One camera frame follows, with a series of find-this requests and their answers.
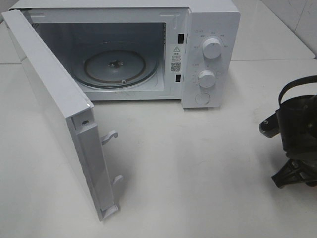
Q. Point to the glass microwave turntable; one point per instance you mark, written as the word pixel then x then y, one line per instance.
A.
pixel 118 69

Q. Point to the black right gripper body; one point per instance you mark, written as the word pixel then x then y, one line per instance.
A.
pixel 297 120

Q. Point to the white microwave oven body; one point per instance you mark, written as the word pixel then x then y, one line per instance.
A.
pixel 75 30

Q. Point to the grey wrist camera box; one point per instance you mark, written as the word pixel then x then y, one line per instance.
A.
pixel 269 127

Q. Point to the white upper power knob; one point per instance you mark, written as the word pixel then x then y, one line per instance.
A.
pixel 212 47

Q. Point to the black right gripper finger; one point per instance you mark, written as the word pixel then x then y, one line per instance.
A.
pixel 310 178
pixel 290 173

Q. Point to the white timer knob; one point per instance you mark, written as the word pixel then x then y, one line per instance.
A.
pixel 206 79

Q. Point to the white warning label sticker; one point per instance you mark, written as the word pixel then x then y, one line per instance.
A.
pixel 176 53

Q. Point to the white microwave door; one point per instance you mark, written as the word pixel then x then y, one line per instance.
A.
pixel 68 112

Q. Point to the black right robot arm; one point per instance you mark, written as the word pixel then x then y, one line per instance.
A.
pixel 297 121

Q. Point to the round white door button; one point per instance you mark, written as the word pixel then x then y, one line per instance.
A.
pixel 202 99

